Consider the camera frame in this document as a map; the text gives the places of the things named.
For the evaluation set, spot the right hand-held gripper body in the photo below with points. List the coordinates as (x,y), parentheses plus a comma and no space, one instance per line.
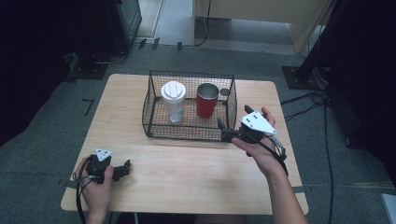
(257,124)

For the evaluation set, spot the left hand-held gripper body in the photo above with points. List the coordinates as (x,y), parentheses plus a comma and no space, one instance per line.
(98,166)

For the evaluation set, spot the red steel cup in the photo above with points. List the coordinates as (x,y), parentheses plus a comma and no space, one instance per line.
(206,105)

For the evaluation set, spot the clear tumbler with white lid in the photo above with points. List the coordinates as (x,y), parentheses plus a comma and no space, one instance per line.
(173,93)

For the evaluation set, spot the person's left hand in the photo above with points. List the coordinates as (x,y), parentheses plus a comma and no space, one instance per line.
(97,196)

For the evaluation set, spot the person's right hand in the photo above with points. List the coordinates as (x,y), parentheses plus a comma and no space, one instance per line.
(264,155)

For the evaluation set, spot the black metal stand with base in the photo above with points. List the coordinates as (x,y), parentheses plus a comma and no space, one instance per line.
(305,77)

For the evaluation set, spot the beige wooden furniture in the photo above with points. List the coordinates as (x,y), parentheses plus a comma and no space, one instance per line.
(264,9)

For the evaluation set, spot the dark curtain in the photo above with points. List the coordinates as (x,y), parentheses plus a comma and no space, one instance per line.
(367,77)
(28,62)

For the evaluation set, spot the black cabinet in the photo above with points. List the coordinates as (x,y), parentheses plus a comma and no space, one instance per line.
(124,25)

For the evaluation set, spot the white box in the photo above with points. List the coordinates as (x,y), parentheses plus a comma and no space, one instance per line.
(389,208)

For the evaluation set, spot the black stand base plate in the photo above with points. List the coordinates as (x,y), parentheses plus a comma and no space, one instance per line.
(88,70)

